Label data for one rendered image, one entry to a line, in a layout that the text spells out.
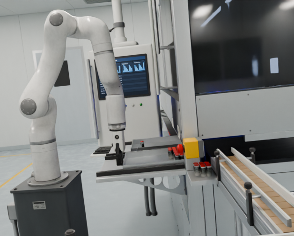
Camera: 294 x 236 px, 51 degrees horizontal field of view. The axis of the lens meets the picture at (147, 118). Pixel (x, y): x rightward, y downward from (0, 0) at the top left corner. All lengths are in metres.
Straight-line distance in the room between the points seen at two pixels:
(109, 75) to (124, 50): 0.95
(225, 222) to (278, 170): 0.32
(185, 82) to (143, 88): 1.01
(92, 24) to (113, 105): 0.36
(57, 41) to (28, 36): 5.97
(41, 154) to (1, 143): 6.26
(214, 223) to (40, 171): 0.82
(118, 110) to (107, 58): 0.24
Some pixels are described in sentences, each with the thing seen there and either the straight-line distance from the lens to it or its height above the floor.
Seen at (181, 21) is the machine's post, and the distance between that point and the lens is 1.32.
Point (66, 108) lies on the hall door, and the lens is 7.10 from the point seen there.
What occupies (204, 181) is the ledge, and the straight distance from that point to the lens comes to 1.24.
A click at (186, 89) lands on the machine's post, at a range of 1.30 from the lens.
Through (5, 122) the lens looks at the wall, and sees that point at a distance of 7.61.
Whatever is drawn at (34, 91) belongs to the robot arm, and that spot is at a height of 1.29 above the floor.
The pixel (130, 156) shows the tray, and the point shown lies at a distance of 1.66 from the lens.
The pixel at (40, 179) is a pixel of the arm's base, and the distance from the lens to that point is 1.52.
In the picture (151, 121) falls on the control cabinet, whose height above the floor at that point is 0.97.
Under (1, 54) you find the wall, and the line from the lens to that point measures 7.58.
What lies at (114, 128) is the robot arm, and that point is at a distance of 1.40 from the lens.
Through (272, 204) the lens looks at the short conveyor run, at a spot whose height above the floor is 0.97.
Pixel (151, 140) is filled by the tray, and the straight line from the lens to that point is 1.99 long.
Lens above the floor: 1.29
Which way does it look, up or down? 7 degrees down
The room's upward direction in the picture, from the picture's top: 6 degrees counter-clockwise
